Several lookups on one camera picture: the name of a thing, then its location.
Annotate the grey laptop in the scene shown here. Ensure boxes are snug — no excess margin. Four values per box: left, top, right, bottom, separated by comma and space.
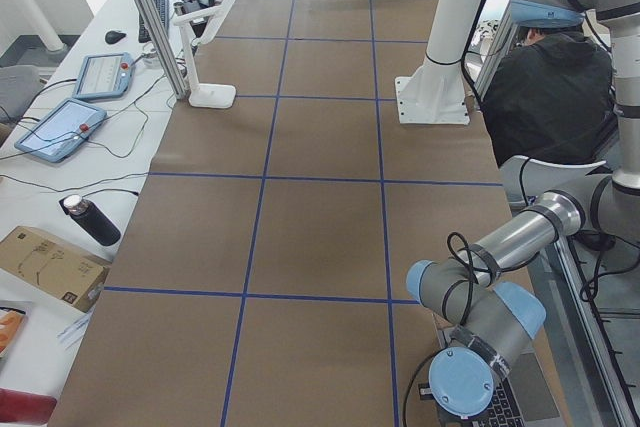
428, 326, 565, 426

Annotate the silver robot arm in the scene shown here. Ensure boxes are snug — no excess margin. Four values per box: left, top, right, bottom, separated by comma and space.
406, 0, 639, 424

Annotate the white desk lamp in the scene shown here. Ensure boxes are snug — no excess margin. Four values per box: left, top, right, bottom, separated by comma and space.
172, 0, 239, 109

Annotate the black desk mouse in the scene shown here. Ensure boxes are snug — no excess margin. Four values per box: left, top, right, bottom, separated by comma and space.
104, 30, 127, 45

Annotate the white chair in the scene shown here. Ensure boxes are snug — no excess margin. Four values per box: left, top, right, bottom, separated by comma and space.
499, 155, 606, 209

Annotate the black water bottle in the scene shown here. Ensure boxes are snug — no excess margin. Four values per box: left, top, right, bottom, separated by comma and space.
59, 194, 121, 246

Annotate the upper blue teach pendant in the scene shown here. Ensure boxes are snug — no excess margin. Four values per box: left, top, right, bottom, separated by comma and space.
72, 52, 135, 101

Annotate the blue teach pendant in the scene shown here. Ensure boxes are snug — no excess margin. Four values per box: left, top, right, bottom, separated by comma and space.
14, 98, 107, 163
72, 52, 135, 101

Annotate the black keyboard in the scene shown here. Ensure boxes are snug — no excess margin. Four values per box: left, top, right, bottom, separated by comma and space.
137, 0, 171, 44

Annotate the person in black hoodie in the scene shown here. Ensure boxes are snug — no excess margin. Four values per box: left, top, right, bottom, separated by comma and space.
481, 25, 613, 166

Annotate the lower blue teach pendant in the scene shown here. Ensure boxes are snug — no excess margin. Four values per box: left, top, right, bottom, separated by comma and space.
14, 98, 107, 163

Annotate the cardboard box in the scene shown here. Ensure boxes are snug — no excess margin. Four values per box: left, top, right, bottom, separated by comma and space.
1, 226, 110, 312

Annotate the aluminium frame post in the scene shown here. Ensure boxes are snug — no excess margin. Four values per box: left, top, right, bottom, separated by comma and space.
134, 0, 187, 100

